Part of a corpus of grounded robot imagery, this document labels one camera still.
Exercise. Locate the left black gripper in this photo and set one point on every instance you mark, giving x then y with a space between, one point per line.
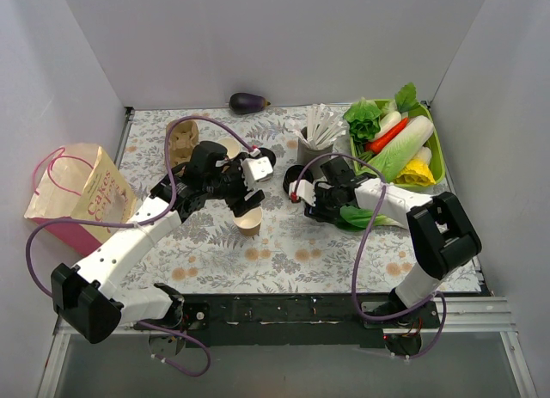
240 193

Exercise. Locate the stack of black lids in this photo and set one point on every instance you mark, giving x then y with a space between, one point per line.
292 174

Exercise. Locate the stack of paper cups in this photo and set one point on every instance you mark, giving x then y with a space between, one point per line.
232 146

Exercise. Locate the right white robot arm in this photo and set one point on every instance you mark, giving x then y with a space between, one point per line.
442 235

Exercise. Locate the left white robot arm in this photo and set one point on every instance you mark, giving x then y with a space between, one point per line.
88 295

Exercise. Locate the bok choy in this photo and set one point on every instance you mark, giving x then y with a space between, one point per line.
352 218

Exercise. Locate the grey holder cup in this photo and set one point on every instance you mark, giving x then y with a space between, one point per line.
305 153

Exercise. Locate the floral table mat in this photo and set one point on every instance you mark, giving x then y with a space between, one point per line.
291 253

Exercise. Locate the orange carrot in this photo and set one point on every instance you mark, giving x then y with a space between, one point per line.
378 145

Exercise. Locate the green lettuce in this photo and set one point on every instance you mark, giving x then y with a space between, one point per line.
363 118

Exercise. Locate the yellow flower vegetable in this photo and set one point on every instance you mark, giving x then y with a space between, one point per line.
417 171

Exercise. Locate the cardboard cup carrier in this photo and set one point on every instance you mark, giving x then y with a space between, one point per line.
182 141

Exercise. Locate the purple eggplant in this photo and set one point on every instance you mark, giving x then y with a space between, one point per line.
244 103

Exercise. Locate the green plastic basket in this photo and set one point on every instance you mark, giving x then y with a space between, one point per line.
437 164

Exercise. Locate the white radish with leaves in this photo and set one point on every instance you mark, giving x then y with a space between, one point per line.
394 111

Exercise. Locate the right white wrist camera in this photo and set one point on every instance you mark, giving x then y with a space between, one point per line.
302 190

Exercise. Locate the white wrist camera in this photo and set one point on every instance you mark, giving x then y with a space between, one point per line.
256 169
302 190

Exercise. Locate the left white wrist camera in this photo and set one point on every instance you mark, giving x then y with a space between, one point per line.
256 169

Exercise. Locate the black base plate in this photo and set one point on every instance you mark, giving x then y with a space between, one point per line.
293 320

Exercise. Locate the paper bag with pink handles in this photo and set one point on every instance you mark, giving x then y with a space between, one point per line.
80 181

